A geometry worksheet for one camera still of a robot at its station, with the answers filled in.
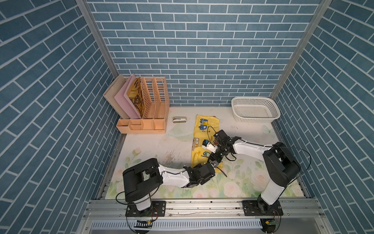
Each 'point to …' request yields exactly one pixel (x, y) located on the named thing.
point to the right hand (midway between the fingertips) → (211, 158)
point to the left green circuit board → (144, 224)
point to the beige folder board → (110, 94)
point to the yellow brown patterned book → (137, 95)
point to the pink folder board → (122, 101)
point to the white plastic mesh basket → (250, 109)
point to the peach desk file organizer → (155, 116)
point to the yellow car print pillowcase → (205, 126)
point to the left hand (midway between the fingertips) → (208, 171)
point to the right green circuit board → (271, 222)
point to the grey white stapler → (179, 120)
